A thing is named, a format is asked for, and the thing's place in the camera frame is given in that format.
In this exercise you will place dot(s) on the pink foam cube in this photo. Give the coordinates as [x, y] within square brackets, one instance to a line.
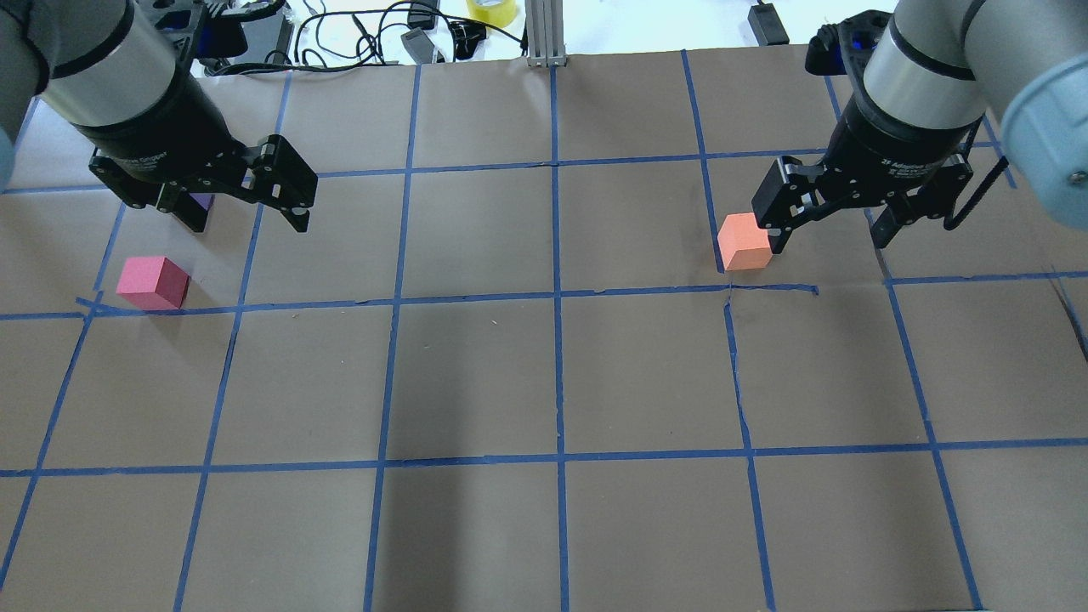
[153, 283]

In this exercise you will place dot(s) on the black power adapter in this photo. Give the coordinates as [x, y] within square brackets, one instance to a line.
[766, 25]

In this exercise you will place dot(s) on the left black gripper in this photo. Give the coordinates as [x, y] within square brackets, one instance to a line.
[161, 123]

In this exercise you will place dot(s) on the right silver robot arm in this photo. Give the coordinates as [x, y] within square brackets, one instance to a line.
[946, 95]

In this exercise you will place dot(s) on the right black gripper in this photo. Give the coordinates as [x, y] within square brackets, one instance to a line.
[901, 149]

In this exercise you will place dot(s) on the orange foam cube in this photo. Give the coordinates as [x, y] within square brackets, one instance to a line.
[743, 244]

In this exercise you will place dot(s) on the yellow tape roll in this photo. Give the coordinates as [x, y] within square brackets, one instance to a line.
[498, 13]

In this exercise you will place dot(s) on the aluminium frame post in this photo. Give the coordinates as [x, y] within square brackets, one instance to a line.
[544, 32]

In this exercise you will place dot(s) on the purple foam cube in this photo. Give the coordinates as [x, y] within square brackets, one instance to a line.
[205, 200]

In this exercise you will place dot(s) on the black power brick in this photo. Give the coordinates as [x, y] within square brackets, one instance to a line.
[267, 40]

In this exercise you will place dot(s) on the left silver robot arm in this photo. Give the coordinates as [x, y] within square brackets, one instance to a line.
[95, 63]

